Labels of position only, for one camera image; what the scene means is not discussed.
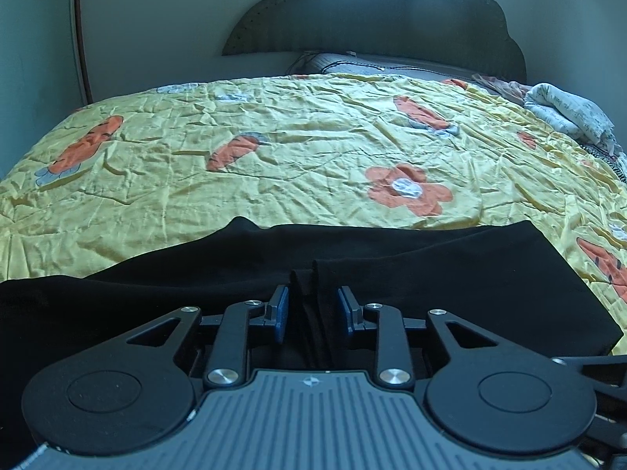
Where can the grey pillow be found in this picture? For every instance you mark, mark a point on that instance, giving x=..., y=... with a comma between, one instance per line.
x=372, y=64

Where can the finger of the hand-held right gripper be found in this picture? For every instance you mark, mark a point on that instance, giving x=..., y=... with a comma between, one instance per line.
x=605, y=382

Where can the yellow printed blanket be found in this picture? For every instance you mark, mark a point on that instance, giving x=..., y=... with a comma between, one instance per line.
x=294, y=156

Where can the grey padded headboard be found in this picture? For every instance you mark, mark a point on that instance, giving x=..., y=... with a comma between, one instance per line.
x=392, y=14

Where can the frosted glass wardrobe door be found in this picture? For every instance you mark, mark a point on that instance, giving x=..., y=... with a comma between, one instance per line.
x=39, y=49

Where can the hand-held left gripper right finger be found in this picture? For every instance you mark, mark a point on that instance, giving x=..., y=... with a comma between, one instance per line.
x=347, y=316

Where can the white patterned cloth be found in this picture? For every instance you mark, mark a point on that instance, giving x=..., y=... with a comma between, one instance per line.
x=570, y=110

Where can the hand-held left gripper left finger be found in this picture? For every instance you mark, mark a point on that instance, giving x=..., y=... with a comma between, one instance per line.
x=280, y=318

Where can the black pants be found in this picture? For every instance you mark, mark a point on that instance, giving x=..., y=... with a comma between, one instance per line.
x=465, y=274

